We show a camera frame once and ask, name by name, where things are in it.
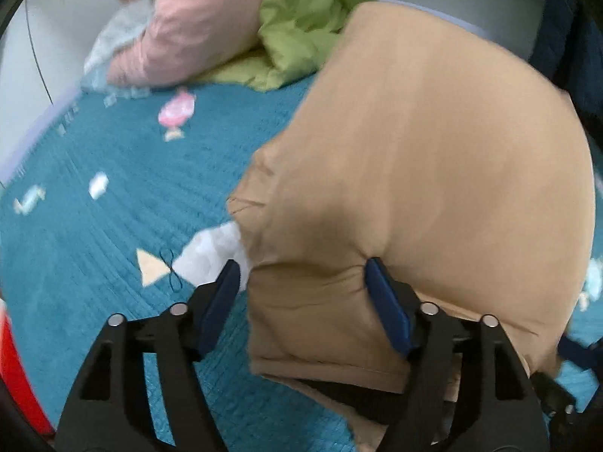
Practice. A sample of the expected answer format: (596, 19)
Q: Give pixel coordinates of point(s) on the pink quilt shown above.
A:
(198, 23)

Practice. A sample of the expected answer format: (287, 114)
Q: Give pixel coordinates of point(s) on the teal candy print bed sheet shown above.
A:
(94, 245)

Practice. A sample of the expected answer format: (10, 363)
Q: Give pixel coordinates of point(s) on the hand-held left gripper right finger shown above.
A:
(388, 306)

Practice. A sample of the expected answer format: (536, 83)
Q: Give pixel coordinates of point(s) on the pale blue cloth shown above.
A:
(117, 37)

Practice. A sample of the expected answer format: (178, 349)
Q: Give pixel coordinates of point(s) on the navy and yellow puffer jacket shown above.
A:
(565, 56)

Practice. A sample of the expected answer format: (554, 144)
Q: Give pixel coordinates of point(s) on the red object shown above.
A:
(19, 376)

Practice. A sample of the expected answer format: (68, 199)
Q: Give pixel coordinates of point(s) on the tan quilted jacket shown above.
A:
(424, 150)

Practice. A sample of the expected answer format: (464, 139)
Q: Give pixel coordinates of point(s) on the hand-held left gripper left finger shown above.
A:
(221, 301)

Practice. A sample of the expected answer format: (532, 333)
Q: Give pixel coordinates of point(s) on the green quilt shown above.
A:
(301, 19)

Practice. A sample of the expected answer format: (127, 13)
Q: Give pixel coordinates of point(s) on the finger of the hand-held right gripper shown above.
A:
(577, 352)

